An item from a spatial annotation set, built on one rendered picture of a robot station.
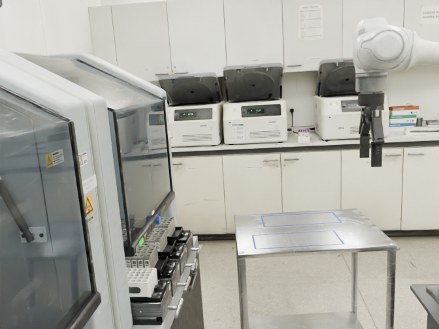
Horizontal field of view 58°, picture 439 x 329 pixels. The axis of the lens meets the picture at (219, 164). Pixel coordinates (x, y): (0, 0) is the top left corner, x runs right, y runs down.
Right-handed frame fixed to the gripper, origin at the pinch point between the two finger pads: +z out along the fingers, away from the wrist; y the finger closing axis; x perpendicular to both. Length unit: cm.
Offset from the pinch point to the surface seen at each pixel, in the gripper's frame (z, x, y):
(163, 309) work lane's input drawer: 43, 66, -15
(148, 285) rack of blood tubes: 34, 70, -15
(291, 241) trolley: 38, 23, 25
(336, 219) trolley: 38, 1, 50
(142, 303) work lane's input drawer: 40, 72, -17
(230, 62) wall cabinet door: -42, 58, 248
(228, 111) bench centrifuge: 0, 61, 224
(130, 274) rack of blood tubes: 33, 77, -9
